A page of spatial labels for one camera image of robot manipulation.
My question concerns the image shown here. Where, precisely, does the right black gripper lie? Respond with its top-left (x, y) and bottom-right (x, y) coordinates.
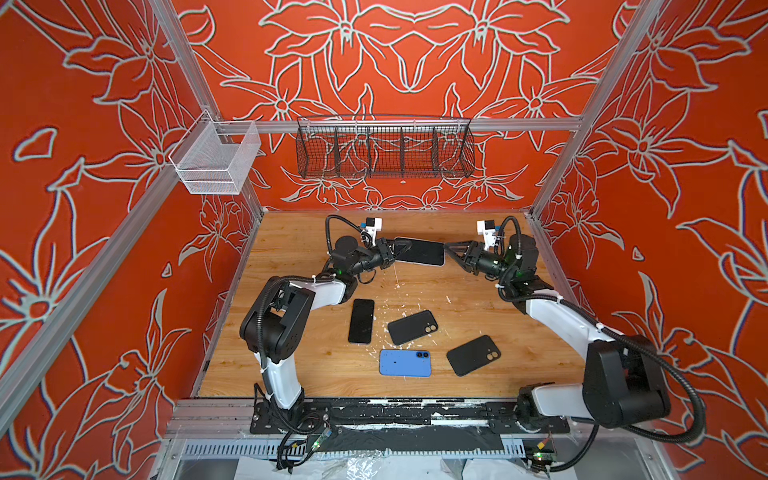
top-left (444, 241), bottom-right (519, 284)

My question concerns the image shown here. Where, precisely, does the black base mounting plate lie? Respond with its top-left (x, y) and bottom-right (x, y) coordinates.
top-left (288, 397), bottom-right (570, 435)

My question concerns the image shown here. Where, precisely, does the grey cable duct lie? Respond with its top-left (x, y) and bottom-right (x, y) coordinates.
top-left (178, 438), bottom-right (526, 461)

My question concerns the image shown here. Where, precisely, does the black cable bundle left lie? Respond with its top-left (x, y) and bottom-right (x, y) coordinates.
top-left (251, 383), bottom-right (331, 472)

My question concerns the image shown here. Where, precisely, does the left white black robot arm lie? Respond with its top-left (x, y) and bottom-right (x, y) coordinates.
top-left (239, 214), bottom-right (412, 433)

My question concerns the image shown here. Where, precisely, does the clear plastic bin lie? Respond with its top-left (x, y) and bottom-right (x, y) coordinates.
top-left (169, 110), bottom-right (262, 195)

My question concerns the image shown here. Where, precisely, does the blue phone case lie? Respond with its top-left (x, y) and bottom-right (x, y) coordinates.
top-left (379, 350), bottom-right (432, 378)

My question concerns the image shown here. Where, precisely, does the black smartphone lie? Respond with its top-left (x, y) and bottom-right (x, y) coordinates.
top-left (395, 238), bottom-right (445, 267)
top-left (348, 299), bottom-right (375, 344)

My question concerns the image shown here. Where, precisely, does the black phone case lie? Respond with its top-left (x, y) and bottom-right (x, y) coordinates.
top-left (387, 310), bottom-right (439, 346)
top-left (446, 335), bottom-right (501, 377)

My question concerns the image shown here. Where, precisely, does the black wire basket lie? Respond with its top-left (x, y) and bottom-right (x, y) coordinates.
top-left (296, 114), bottom-right (476, 180)

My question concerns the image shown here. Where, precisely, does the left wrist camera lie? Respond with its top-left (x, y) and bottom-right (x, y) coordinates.
top-left (361, 217), bottom-right (383, 244)

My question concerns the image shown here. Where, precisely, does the black cable right base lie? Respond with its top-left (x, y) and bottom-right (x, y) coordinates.
top-left (524, 422), bottom-right (601, 475)

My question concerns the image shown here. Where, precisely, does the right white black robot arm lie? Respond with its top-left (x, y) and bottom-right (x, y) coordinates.
top-left (444, 216), bottom-right (706, 444)

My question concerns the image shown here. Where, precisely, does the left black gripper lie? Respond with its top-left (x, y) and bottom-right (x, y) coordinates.
top-left (347, 241), bottom-right (408, 279)

